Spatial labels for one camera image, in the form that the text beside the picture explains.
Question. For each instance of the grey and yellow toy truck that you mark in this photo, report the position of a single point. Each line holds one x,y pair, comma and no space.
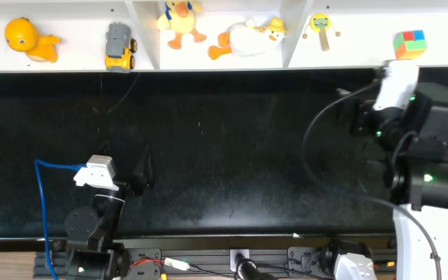
118,43

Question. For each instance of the yellow rubber duck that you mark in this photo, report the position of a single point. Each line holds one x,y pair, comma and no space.
22,35

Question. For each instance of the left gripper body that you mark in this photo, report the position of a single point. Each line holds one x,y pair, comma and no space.
126,187

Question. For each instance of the mounting rail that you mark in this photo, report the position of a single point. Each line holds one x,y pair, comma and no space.
216,264

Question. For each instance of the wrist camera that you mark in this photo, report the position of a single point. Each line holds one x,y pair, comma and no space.
397,85
97,171

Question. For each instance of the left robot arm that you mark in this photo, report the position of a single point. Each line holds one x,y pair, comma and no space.
103,214

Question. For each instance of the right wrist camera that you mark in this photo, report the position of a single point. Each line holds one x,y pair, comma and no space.
397,85

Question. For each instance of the white plush duck yellow hat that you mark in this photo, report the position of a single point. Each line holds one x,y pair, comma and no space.
251,40

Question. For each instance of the yellow rattle drum toy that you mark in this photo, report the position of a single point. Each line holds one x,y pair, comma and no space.
321,24

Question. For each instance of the many-coloured puzzle cube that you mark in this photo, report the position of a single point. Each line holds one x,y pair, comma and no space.
410,44

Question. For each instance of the white shelf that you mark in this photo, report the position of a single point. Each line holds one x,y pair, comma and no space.
72,50

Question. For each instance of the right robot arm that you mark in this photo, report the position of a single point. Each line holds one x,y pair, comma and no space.
430,155

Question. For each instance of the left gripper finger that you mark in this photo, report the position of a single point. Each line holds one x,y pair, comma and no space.
104,149
144,175

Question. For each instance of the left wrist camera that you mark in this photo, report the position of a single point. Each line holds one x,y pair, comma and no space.
97,171

